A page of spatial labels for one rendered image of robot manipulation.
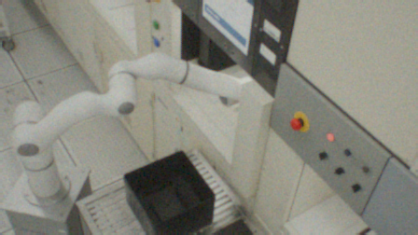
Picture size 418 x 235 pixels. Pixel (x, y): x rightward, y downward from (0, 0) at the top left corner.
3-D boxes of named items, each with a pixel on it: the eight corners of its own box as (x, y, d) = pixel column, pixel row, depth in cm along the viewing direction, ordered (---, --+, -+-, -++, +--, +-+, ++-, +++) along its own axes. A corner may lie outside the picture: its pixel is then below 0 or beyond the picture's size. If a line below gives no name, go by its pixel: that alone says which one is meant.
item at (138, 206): (182, 173, 219) (182, 148, 207) (215, 220, 203) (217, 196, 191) (124, 199, 208) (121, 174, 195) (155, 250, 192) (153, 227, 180)
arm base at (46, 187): (15, 201, 204) (4, 173, 191) (35, 166, 217) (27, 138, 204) (59, 210, 202) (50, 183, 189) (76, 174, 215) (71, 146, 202)
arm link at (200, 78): (198, 62, 170) (265, 86, 186) (178, 60, 184) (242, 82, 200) (191, 86, 170) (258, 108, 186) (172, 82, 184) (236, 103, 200)
